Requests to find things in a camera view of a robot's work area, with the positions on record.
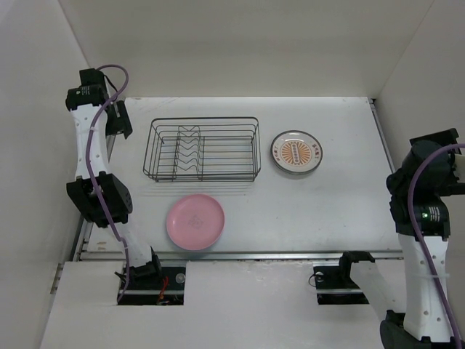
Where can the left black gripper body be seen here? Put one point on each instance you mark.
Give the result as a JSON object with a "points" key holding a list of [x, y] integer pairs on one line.
{"points": [[116, 120]]}

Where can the grey wire dish rack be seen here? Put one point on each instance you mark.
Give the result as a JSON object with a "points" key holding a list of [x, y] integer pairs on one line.
{"points": [[203, 149]]}

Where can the purple plate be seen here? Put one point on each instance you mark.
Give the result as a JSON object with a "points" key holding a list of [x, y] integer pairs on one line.
{"points": [[195, 222]]}

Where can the pink plate with red text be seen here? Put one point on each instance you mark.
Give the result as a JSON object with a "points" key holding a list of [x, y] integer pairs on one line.
{"points": [[296, 152]]}

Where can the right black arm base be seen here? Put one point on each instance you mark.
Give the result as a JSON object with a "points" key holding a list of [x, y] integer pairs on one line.
{"points": [[332, 289]]}

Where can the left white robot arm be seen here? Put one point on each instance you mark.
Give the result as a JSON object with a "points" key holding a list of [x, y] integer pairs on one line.
{"points": [[97, 193]]}

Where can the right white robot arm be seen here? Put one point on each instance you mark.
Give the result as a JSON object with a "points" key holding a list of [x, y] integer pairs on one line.
{"points": [[432, 170]]}

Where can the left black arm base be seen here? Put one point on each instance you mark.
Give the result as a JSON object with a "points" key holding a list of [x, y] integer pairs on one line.
{"points": [[167, 289]]}

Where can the front aluminium rail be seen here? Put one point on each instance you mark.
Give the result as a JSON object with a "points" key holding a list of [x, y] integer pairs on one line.
{"points": [[217, 256]]}

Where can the right aluminium rail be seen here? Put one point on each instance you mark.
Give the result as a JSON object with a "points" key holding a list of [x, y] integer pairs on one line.
{"points": [[372, 103]]}

